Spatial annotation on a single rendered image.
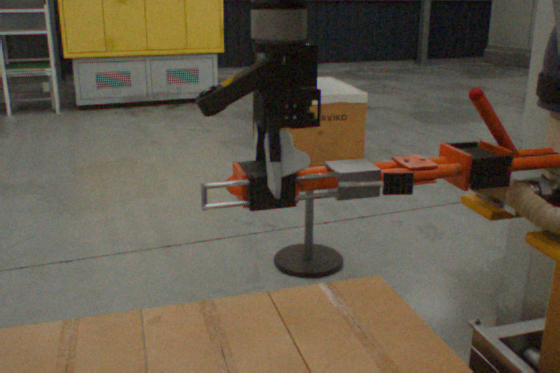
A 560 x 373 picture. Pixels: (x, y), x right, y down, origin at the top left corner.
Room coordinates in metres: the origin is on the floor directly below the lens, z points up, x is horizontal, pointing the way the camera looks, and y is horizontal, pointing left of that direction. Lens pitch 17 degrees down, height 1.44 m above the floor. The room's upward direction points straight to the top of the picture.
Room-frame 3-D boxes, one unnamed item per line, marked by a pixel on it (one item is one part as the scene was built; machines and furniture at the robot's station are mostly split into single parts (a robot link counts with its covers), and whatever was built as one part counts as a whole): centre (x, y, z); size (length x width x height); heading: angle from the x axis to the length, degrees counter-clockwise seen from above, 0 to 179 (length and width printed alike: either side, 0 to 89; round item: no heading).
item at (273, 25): (0.77, 0.00, 1.41); 0.08 x 0.08 x 0.05
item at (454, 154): (0.86, -0.32, 1.19); 0.10 x 0.08 x 0.06; 15
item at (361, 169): (0.80, -0.11, 1.18); 0.07 x 0.07 x 0.04; 15
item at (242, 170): (0.77, 0.02, 1.19); 0.08 x 0.07 x 0.05; 105
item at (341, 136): (2.86, -0.17, 0.82); 0.60 x 0.40 x 0.40; 11
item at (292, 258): (2.86, -0.17, 0.31); 0.40 x 0.40 x 0.62
